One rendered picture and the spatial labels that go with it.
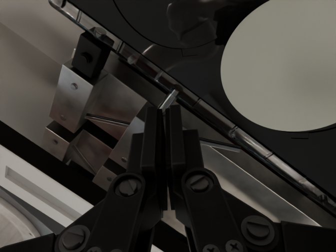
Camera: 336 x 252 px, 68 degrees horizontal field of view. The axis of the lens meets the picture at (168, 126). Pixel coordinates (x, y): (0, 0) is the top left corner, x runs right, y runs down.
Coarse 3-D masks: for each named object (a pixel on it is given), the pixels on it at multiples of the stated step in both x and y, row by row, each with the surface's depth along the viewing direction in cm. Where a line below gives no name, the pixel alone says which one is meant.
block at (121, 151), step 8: (144, 104) 25; (144, 112) 24; (136, 120) 23; (144, 120) 23; (128, 128) 24; (136, 128) 24; (128, 136) 25; (120, 144) 26; (128, 144) 26; (112, 152) 28; (120, 152) 27; (128, 152) 27; (120, 160) 28
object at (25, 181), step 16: (0, 160) 26; (16, 160) 25; (0, 176) 29; (16, 176) 28; (32, 176) 26; (48, 176) 25; (16, 192) 30; (32, 192) 29; (48, 192) 27; (64, 192) 26; (48, 208) 30; (64, 208) 29; (80, 208) 27; (64, 224) 31
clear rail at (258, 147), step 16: (48, 0) 20; (64, 0) 19; (80, 16) 20; (96, 32) 20; (112, 32) 20; (112, 48) 20; (128, 48) 20; (144, 64) 20; (160, 80) 20; (176, 80) 21; (176, 96) 21; (192, 96) 21; (208, 112) 21; (224, 128) 21; (240, 128) 21; (240, 144) 22; (256, 144) 21; (272, 160) 21; (288, 176) 22; (304, 176) 22; (320, 192) 22
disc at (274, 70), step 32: (288, 0) 14; (320, 0) 14; (256, 32) 16; (288, 32) 15; (320, 32) 15; (224, 64) 18; (256, 64) 17; (288, 64) 17; (320, 64) 16; (256, 96) 19; (288, 96) 18; (320, 96) 17; (288, 128) 19
